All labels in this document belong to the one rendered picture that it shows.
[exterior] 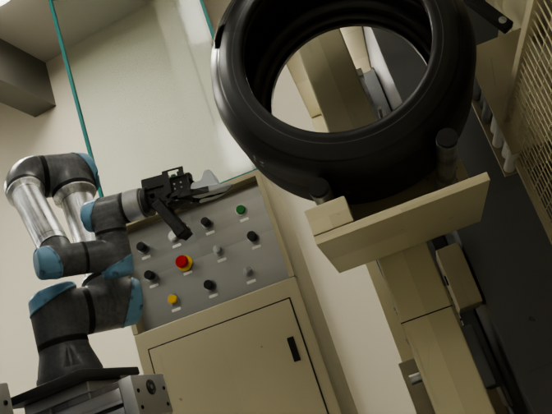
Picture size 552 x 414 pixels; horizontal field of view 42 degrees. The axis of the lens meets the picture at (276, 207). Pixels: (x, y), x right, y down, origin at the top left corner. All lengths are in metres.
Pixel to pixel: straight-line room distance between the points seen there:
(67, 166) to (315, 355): 0.89
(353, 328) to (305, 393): 2.16
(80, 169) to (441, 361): 1.05
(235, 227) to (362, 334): 2.09
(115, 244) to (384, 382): 2.79
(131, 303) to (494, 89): 1.03
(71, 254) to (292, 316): 0.79
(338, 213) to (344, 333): 2.88
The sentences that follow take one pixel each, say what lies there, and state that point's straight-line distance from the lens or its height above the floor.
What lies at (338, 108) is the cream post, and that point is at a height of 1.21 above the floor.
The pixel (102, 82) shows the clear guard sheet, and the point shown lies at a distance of 2.67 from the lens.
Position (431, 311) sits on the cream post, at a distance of 1.80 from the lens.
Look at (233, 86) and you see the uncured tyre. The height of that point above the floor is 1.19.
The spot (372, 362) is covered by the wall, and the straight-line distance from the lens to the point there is 4.29.
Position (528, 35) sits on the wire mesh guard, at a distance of 1.44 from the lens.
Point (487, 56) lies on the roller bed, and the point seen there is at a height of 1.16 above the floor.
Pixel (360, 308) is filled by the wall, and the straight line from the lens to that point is 4.31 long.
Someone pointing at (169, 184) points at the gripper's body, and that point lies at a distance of 1.68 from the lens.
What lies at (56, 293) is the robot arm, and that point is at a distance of 1.75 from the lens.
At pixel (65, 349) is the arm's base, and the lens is 1.72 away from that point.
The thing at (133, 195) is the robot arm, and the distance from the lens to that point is 1.71.
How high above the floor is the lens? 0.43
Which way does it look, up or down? 18 degrees up
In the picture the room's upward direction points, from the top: 19 degrees counter-clockwise
